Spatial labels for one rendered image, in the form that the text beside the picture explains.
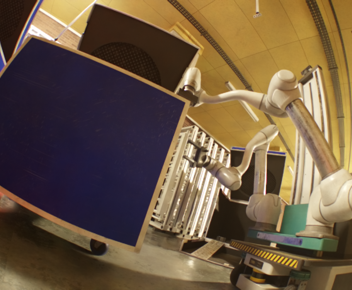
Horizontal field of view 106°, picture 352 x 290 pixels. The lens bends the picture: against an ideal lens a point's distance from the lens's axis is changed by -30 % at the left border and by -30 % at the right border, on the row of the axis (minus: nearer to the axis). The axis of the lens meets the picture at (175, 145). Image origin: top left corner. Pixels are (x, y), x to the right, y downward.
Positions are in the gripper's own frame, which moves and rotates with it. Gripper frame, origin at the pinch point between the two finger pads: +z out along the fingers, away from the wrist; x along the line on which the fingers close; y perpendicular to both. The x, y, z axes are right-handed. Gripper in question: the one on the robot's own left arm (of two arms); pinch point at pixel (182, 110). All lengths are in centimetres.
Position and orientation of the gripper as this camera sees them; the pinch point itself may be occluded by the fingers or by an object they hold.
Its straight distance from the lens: 107.1
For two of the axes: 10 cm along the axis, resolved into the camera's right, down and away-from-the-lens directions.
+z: -2.4, 8.4, -4.9
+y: 4.0, -3.7, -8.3
